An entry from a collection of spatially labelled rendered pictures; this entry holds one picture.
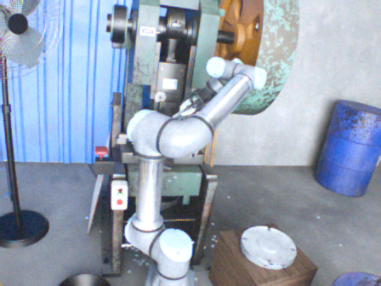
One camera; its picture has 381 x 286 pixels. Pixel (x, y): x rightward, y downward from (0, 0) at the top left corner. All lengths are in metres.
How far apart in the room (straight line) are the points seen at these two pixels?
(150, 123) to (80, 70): 1.91
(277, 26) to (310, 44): 2.03
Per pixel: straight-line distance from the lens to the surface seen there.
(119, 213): 1.61
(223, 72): 1.16
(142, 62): 1.50
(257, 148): 3.42
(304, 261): 1.71
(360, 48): 3.84
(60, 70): 2.79
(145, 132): 0.92
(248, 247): 1.61
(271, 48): 1.38
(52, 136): 2.97
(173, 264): 1.09
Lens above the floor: 1.37
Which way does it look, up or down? 22 degrees down
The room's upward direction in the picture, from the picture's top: 8 degrees clockwise
